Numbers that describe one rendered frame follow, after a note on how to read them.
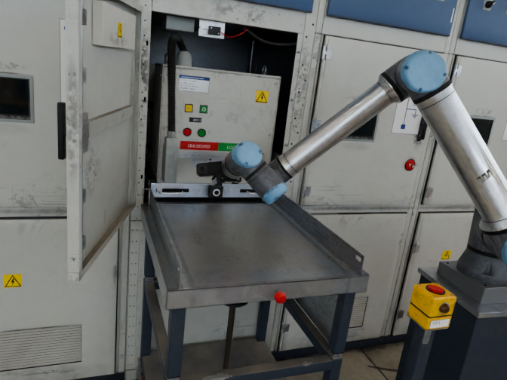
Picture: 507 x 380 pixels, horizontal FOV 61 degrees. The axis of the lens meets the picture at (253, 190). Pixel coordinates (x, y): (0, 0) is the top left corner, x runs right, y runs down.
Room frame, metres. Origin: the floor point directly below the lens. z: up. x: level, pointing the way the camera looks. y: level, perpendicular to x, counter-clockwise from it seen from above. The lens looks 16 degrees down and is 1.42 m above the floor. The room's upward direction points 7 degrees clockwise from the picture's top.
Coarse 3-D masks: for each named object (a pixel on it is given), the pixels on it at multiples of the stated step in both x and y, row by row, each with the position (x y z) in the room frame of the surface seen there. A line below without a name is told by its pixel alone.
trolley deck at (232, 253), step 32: (192, 224) 1.46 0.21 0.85; (224, 224) 1.50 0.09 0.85; (256, 224) 1.53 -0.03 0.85; (288, 224) 1.58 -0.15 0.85; (160, 256) 1.17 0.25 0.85; (192, 256) 1.19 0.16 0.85; (224, 256) 1.22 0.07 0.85; (256, 256) 1.24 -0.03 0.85; (288, 256) 1.27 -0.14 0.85; (320, 256) 1.30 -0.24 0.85; (160, 288) 1.07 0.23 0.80; (192, 288) 1.00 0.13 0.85; (224, 288) 1.03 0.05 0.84; (256, 288) 1.07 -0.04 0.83; (288, 288) 1.10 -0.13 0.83; (320, 288) 1.14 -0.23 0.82; (352, 288) 1.18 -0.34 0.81
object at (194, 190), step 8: (152, 184) 1.65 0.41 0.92; (168, 184) 1.68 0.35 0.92; (176, 184) 1.69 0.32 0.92; (184, 184) 1.70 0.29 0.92; (192, 184) 1.71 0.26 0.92; (200, 184) 1.73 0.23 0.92; (208, 184) 1.74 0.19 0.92; (224, 184) 1.77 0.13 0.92; (232, 184) 1.78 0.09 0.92; (240, 184) 1.79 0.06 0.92; (248, 184) 1.81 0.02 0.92; (152, 192) 1.65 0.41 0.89; (184, 192) 1.70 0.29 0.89; (192, 192) 1.72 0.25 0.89; (200, 192) 1.73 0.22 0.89; (224, 192) 1.77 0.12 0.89; (232, 192) 1.78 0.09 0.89; (240, 192) 1.79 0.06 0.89
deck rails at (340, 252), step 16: (288, 208) 1.70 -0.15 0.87; (160, 224) 1.33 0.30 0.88; (304, 224) 1.55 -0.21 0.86; (320, 224) 1.45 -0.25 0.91; (160, 240) 1.28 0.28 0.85; (320, 240) 1.43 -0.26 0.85; (336, 240) 1.33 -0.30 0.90; (176, 256) 1.05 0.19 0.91; (336, 256) 1.31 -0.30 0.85; (352, 256) 1.24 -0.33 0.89; (176, 272) 1.04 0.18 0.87; (352, 272) 1.20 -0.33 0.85
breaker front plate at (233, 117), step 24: (192, 72) 1.71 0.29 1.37; (216, 72) 1.75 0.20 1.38; (192, 96) 1.72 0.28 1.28; (216, 96) 1.75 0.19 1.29; (240, 96) 1.79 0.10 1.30; (216, 120) 1.75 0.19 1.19; (240, 120) 1.79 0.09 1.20; (264, 120) 1.83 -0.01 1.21; (264, 144) 1.84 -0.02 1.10; (192, 168) 1.72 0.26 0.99
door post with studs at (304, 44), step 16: (304, 32) 1.83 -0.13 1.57; (304, 48) 1.84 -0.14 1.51; (304, 64) 1.84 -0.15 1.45; (304, 80) 1.84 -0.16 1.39; (304, 96) 1.85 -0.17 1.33; (288, 112) 1.83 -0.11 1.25; (288, 128) 1.83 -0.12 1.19; (288, 144) 1.83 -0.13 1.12; (288, 192) 1.84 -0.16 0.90; (272, 304) 1.84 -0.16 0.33; (272, 320) 1.85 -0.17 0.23
